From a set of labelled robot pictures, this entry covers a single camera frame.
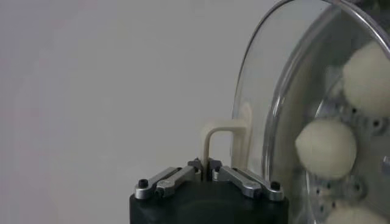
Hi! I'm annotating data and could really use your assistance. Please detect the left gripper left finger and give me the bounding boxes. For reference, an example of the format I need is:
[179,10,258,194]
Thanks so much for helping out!
[133,157,204,200]

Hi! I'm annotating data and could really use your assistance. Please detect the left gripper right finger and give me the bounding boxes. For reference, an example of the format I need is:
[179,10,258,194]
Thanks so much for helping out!
[208,158,285,202]

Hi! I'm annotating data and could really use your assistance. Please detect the round glass pot lid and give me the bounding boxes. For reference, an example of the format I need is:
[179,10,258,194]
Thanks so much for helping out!
[200,0,390,224]

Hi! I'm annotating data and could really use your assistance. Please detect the white steamed baozi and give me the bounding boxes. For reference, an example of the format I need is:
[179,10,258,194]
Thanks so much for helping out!
[342,41,390,118]
[294,118,358,180]
[324,202,390,224]

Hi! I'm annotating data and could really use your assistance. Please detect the perforated steel steamer basket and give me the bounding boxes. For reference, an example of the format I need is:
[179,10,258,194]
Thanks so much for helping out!
[261,0,390,224]

